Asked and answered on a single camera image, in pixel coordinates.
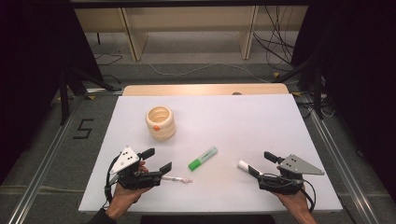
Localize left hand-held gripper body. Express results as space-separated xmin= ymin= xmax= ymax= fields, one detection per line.
xmin=108 ymin=146 xmax=163 ymax=190

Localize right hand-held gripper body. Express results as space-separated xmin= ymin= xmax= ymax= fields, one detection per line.
xmin=257 ymin=154 xmax=325 ymax=196

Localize white marker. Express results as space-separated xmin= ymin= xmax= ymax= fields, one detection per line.
xmin=237 ymin=159 xmax=261 ymax=175

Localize white utensil handle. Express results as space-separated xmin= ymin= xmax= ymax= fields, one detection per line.
xmin=162 ymin=175 xmax=194 ymax=185

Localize cream ringed pen holder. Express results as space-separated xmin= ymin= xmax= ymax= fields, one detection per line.
xmin=145 ymin=105 xmax=177 ymax=142

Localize green highlighter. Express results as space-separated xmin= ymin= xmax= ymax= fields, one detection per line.
xmin=188 ymin=147 xmax=219 ymax=172

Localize person's right hand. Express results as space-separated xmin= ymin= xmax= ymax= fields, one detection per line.
xmin=274 ymin=186 xmax=312 ymax=217

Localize person's left hand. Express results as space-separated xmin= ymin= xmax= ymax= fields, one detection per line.
xmin=105 ymin=182 xmax=153 ymax=220

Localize white table mat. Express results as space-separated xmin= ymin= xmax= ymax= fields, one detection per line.
xmin=78 ymin=93 xmax=344 ymax=214

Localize light wooden table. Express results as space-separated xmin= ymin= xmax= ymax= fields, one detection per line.
xmin=122 ymin=83 xmax=290 ymax=97

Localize black tripod stand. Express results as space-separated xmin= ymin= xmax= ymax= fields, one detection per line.
xmin=274 ymin=55 xmax=326 ymax=120
xmin=59 ymin=66 xmax=117 ymax=125

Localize black curtain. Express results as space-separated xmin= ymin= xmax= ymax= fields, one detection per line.
xmin=292 ymin=0 xmax=396 ymax=188
xmin=0 ymin=0 xmax=105 ymax=185

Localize right hand-held gripper black cable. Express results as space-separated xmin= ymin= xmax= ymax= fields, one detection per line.
xmin=300 ymin=178 xmax=318 ymax=214

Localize hand-held gripper black cable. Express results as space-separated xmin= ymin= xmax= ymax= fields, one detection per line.
xmin=104 ymin=155 xmax=120 ymax=209
xmin=300 ymin=178 xmax=318 ymax=214

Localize left hand-held gripper black cable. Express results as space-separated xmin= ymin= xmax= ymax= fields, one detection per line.
xmin=104 ymin=155 xmax=120 ymax=209

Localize metal floor rail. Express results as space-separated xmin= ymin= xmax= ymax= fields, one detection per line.
xmin=303 ymin=92 xmax=381 ymax=224
xmin=7 ymin=96 xmax=85 ymax=224

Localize white floor cable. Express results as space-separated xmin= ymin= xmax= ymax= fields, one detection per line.
xmin=146 ymin=60 xmax=272 ymax=84

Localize thin black floor cable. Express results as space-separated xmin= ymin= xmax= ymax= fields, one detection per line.
xmin=94 ymin=53 xmax=123 ymax=66

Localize bundle of black cables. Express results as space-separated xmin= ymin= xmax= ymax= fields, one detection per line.
xmin=252 ymin=6 xmax=295 ymax=66

